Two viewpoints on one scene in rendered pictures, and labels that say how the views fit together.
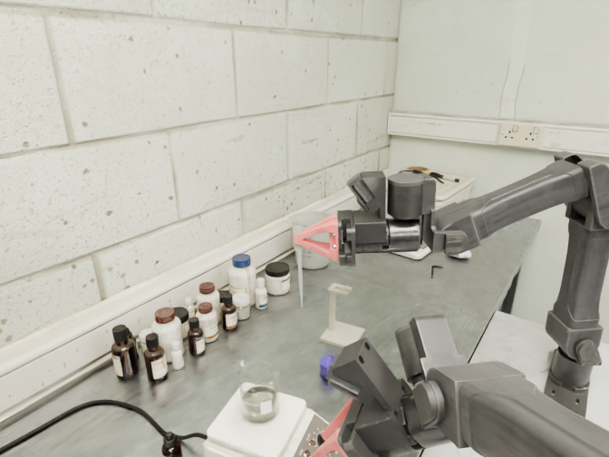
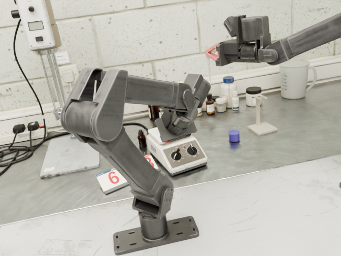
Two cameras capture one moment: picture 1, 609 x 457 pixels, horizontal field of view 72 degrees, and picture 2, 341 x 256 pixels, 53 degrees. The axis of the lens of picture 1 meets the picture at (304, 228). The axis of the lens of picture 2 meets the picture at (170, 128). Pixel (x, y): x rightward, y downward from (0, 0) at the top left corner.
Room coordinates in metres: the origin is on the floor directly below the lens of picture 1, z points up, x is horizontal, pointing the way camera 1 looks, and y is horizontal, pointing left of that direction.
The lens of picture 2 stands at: (-0.23, -0.70, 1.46)
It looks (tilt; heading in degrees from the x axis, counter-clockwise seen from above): 24 degrees down; 46
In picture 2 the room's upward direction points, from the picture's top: 7 degrees counter-clockwise
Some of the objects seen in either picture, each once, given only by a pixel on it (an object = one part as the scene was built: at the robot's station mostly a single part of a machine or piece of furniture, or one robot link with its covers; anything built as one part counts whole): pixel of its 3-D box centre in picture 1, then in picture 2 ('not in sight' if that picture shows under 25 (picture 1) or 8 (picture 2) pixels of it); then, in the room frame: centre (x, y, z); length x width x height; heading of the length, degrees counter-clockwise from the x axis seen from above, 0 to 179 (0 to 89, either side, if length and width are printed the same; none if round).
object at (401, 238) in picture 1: (401, 231); (252, 50); (0.64, -0.16, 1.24); 0.07 x 0.06 x 0.07; 87
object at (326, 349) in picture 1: (329, 362); (234, 132); (0.69, -0.05, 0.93); 0.04 x 0.04 x 0.06
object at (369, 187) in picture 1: (364, 204); (234, 33); (0.65, -0.10, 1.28); 0.07 x 0.06 x 0.11; 177
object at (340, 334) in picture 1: (343, 312); (262, 113); (0.82, -0.09, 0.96); 0.08 x 0.08 x 0.13; 62
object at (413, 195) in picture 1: (424, 210); (262, 38); (0.64, -0.19, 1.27); 0.12 x 0.09 x 0.12; 93
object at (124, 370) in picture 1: (123, 351); (152, 106); (0.69, 0.37, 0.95); 0.04 x 0.04 x 0.11
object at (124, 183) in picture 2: not in sight; (114, 179); (0.26, 0.09, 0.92); 0.09 x 0.06 x 0.04; 167
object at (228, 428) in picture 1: (258, 418); (169, 132); (0.50, 0.07, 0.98); 0.12 x 0.12 x 0.01; 68
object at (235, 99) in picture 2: (260, 293); (235, 100); (0.94, 0.11, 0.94); 0.03 x 0.03 x 0.08
